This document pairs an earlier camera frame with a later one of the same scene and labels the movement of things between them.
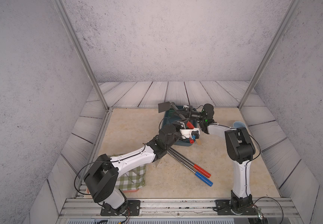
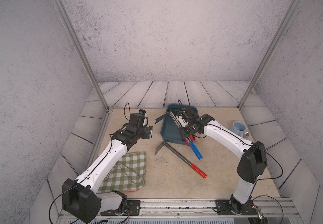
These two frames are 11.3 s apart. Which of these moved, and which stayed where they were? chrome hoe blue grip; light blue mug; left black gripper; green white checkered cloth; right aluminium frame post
Moved: chrome hoe blue grip; left black gripper
Stayed: light blue mug; right aluminium frame post; green white checkered cloth
